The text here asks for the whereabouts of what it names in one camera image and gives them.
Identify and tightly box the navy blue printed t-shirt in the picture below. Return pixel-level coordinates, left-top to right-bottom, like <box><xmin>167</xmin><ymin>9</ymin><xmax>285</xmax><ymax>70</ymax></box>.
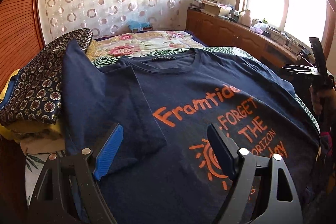
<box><xmin>62</xmin><ymin>42</ymin><xmax>320</xmax><ymax>223</ymax></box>

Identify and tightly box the person's right hand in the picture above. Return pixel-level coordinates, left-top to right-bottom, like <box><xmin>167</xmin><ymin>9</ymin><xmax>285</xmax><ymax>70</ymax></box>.
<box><xmin>309</xmin><ymin>85</ymin><xmax>335</xmax><ymax>115</ymax></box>

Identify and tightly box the green leaf-print sheet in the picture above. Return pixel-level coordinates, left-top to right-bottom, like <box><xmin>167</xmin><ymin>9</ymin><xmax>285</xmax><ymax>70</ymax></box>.
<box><xmin>24</xmin><ymin>45</ymin><xmax>320</xmax><ymax>206</ymax></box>

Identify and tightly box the yellow plush toy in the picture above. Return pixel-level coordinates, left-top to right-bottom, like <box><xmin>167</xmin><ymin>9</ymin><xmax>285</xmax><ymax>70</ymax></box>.
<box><xmin>1</xmin><ymin>66</ymin><xmax>62</xmax><ymax>141</ymax></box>

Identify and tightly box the white plastic bag on cabinet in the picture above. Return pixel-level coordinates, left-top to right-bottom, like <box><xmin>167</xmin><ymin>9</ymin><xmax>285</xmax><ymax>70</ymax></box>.
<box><xmin>249</xmin><ymin>22</ymin><xmax>268</xmax><ymax>35</ymax></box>

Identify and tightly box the pink bottle on cabinet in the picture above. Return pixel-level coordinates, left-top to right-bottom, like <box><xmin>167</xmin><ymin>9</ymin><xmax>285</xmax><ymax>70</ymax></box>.
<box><xmin>240</xmin><ymin>9</ymin><xmax>252</xmax><ymax>27</ymax></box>

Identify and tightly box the dark circle-patterned pillow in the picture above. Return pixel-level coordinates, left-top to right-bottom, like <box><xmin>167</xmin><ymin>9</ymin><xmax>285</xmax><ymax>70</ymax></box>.
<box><xmin>1</xmin><ymin>28</ymin><xmax>93</xmax><ymax>126</ymax></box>

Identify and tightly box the wooden sideboard cabinet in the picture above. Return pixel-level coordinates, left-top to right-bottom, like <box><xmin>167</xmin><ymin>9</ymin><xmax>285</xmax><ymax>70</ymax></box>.
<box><xmin>186</xmin><ymin>9</ymin><xmax>300</xmax><ymax>68</ymax></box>

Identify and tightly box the cardboard box on cabinet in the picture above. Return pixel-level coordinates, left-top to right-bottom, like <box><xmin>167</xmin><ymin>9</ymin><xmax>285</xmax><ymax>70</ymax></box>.
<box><xmin>203</xmin><ymin>4</ymin><xmax>232</xmax><ymax>16</ymax></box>

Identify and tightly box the wooden louvered wardrobe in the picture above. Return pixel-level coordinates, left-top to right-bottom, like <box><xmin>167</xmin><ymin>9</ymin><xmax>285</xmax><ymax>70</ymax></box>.
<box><xmin>1</xmin><ymin>0</ymin><xmax>45</xmax><ymax>89</ymax></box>

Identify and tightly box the floral blanket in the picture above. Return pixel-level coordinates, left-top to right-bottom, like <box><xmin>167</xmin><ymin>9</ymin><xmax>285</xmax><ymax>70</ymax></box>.
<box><xmin>86</xmin><ymin>31</ymin><xmax>204</xmax><ymax>60</ymax></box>

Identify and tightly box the blue tissue box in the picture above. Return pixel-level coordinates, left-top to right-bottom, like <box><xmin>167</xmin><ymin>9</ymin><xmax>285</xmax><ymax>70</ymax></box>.
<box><xmin>127</xmin><ymin>20</ymin><xmax>153</xmax><ymax>32</ymax></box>

